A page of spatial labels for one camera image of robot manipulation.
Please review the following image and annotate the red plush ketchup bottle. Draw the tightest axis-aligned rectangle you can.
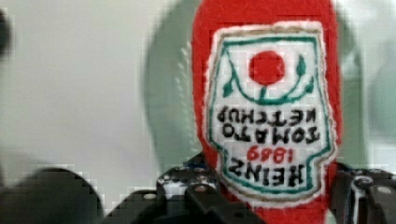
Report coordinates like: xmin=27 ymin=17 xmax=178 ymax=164
xmin=191 ymin=0 xmax=341 ymax=224

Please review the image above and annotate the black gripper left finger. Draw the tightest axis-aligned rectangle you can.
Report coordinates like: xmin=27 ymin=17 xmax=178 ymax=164
xmin=155 ymin=153 xmax=224 ymax=224

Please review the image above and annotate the green oval strainer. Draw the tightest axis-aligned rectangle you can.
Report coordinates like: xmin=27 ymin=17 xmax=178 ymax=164
xmin=143 ymin=0 xmax=367 ymax=171

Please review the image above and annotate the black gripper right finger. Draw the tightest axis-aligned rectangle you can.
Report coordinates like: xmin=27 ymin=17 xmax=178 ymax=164
xmin=330 ymin=163 xmax=396 ymax=224

